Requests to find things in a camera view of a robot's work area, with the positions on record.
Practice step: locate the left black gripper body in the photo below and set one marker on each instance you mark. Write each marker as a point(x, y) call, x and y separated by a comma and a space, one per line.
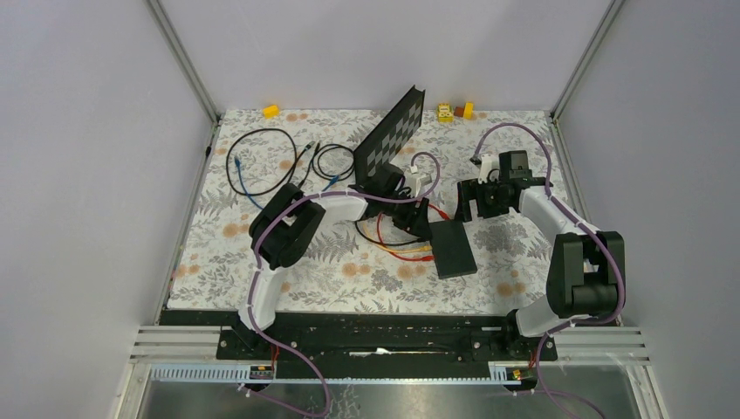
point(400, 212)

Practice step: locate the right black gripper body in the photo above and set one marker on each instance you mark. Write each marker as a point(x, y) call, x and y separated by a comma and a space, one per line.
point(489, 202)

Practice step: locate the black network switch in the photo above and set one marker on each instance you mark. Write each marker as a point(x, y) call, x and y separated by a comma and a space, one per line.
point(453, 256)

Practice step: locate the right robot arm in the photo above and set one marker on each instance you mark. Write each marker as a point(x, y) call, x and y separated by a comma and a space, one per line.
point(585, 281)

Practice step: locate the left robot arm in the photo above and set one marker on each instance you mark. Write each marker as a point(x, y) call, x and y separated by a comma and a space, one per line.
point(284, 229)

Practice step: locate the checkerboard calibration board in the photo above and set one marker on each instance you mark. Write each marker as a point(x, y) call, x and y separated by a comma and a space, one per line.
point(389, 136)

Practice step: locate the yellow patterned toy block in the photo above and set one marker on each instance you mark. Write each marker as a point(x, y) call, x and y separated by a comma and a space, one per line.
point(444, 113)

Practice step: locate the yellow toy block left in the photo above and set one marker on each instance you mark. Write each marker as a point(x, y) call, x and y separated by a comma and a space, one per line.
point(271, 111)

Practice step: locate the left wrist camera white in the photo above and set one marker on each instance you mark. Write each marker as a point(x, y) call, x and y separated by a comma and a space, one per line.
point(416, 180)

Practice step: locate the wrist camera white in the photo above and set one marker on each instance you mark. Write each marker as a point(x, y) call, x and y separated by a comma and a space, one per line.
point(488, 165)
point(416, 180)

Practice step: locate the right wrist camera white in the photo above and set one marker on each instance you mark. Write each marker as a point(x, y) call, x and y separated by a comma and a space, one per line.
point(488, 165)

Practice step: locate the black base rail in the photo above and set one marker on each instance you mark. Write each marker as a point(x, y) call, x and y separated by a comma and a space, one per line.
point(372, 345)

